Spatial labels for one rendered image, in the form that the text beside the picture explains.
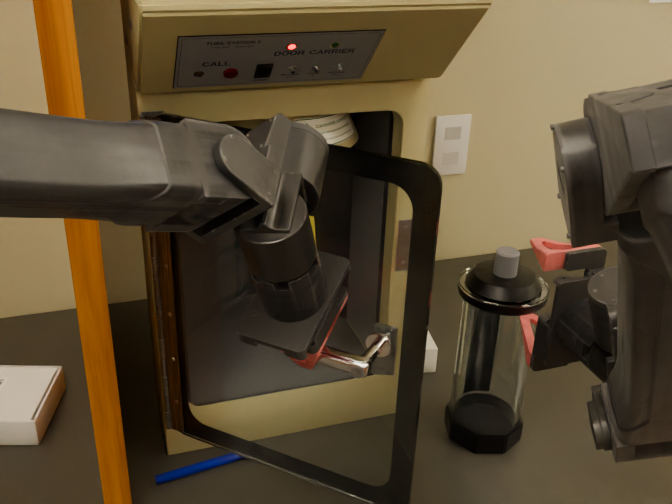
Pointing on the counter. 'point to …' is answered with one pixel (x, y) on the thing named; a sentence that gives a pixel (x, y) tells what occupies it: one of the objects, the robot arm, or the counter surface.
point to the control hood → (453, 38)
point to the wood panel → (85, 257)
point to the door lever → (354, 364)
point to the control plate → (320, 53)
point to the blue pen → (196, 468)
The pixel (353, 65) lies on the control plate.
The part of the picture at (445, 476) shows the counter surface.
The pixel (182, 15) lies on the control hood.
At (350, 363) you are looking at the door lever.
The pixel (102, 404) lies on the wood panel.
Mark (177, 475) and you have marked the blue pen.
